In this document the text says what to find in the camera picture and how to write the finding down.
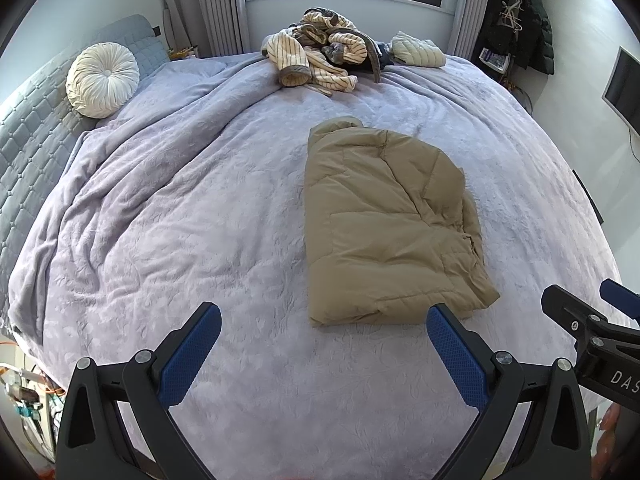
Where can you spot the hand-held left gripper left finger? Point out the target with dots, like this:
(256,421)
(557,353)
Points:
(190,360)

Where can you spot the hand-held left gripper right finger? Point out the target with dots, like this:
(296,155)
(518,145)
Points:
(457,360)

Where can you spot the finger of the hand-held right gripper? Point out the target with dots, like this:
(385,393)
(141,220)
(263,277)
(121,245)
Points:
(622,296)
(565,307)

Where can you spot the tan puffer jacket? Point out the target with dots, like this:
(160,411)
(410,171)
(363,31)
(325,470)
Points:
(390,220)

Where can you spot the person's right hand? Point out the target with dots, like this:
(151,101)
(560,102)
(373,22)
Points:
(622,445)

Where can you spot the lavender plush blanket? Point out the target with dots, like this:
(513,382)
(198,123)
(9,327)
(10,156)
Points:
(175,235)

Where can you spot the white and blue box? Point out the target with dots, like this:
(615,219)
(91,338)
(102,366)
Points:
(495,59)

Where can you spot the grey quilted headboard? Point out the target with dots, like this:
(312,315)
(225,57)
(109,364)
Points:
(30,135)

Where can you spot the black hanging coat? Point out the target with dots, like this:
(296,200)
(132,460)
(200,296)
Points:
(540,30)

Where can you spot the round white pleated pillow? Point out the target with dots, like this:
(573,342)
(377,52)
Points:
(102,80)

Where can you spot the cream quilted jacket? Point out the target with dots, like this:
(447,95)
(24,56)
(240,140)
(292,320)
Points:
(417,50)

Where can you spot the dark grey garment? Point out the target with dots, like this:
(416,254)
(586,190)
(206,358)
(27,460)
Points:
(375,60)

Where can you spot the grey curtain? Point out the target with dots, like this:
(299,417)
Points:
(470,10)
(205,10)

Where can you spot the cream striped garment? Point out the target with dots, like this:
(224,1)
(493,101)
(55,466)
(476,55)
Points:
(300,55)

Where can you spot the wall-mounted monitor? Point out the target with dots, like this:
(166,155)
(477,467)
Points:
(625,90)

